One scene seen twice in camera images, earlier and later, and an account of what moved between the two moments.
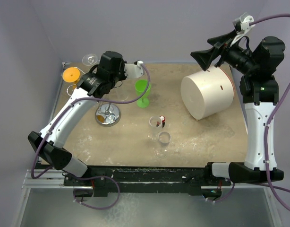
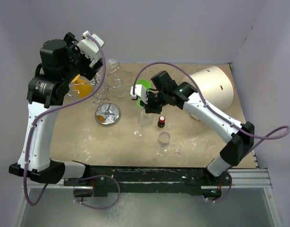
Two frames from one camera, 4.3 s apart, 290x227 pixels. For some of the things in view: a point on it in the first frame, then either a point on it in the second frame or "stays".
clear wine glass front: (164, 137) stays
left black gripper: (123, 76) → (87, 71)
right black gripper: (206, 57) → (149, 106)
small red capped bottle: (163, 118) stays
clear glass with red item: (156, 124) → (145, 120)
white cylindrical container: (206, 93) stays
